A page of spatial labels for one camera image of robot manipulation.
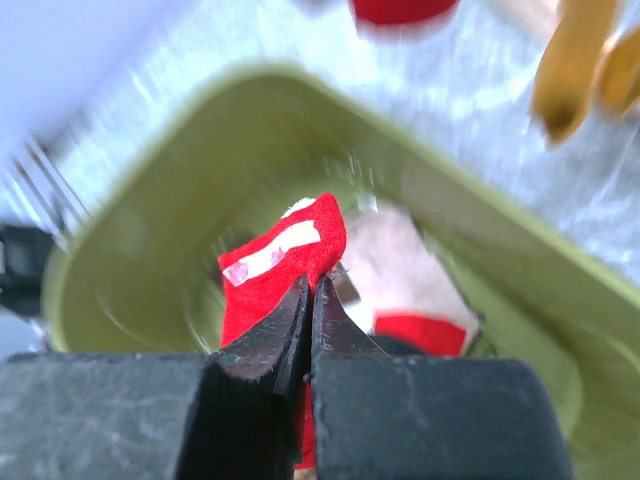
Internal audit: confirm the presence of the mustard yellow sock pair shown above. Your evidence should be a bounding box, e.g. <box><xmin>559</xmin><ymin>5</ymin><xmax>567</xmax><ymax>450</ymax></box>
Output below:
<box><xmin>530</xmin><ymin>0</ymin><xmax>639</xmax><ymax>146</ymax></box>

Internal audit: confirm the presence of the beige sock in basket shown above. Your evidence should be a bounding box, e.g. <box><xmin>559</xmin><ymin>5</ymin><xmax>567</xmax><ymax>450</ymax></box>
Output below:
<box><xmin>342</xmin><ymin>203</ymin><xmax>482</xmax><ymax>356</ymax></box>

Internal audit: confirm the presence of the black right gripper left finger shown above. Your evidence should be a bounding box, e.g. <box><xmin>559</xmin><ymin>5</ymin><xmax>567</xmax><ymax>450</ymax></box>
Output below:
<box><xmin>1</xmin><ymin>278</ymin><xmax>311</xmax><ymax>479</ymax></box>

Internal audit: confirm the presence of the olive green plastic basket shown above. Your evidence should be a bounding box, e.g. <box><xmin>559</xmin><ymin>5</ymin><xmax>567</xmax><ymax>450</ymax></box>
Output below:
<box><xmin>43</xmin><ymin>65</ymin><xmax>639</xmax><ymax>479</ymax></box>

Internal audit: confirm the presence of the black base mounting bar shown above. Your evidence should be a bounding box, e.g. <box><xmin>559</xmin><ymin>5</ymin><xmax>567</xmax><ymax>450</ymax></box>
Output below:
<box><xmin>1</xmin><ymin>224</ymin><xmax>55</xmax><ymax>317</ymax></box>

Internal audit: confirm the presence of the red santa sock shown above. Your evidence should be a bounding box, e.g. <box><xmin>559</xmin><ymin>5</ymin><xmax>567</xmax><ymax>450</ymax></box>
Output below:
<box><xmin>217</xmin><ymin>192</ymin><xmax>350</xmax><ymax>471</ymax></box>

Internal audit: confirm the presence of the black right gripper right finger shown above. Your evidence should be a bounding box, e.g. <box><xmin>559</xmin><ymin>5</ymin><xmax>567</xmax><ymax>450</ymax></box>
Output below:
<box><xmin>311</xmin><ymin>278</ymin><xmax>574</xmax><ymax>480</ymax></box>

